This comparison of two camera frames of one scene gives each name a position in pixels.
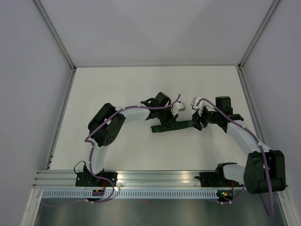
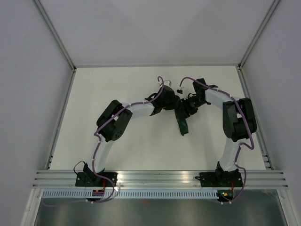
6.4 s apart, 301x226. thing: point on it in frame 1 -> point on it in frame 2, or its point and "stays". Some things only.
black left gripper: x=172 y=119 -> x=172 y=98
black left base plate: x=88 y=179 stays
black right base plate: x=216 y=180 stays
